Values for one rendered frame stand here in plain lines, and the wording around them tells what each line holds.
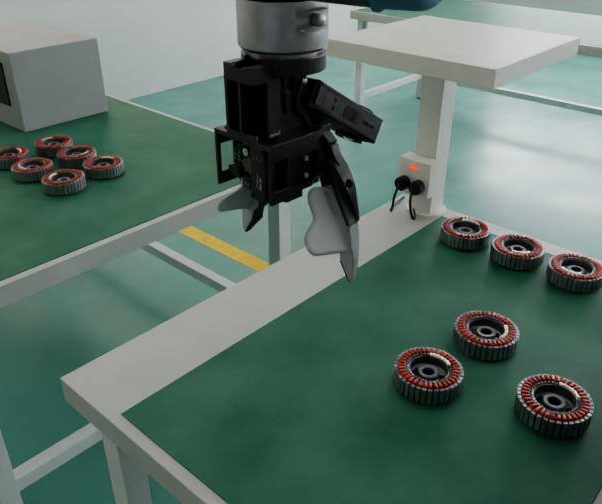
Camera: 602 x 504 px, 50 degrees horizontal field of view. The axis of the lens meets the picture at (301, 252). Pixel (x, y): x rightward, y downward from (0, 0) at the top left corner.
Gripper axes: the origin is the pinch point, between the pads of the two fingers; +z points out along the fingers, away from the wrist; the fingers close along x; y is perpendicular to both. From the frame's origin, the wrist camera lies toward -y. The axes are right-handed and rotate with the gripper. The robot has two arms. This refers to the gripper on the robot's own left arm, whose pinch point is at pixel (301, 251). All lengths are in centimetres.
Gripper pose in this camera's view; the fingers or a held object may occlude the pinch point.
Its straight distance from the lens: 64.9
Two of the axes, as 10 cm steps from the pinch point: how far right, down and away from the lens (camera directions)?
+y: -6.9, 3.5, -6.3
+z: 0.0, 8.7, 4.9
